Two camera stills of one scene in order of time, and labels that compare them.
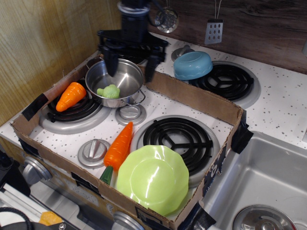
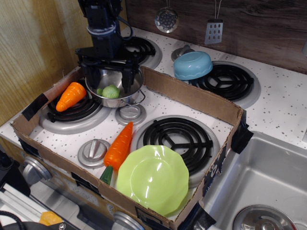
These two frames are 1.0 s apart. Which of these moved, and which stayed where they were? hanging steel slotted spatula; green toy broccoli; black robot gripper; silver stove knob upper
Moved: black robot gripper
Stayed: hanging steel slotted spatula; green toy broccoli; silver stove knob upper
